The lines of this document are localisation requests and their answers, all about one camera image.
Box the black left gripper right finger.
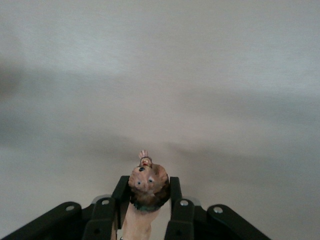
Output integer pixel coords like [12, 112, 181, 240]
[163, 176, 272, 240]

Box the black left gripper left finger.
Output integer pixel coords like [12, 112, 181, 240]
[0, 175, 132, 240]

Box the small brown lion statue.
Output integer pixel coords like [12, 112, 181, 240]
[121, 149, 171, 240]

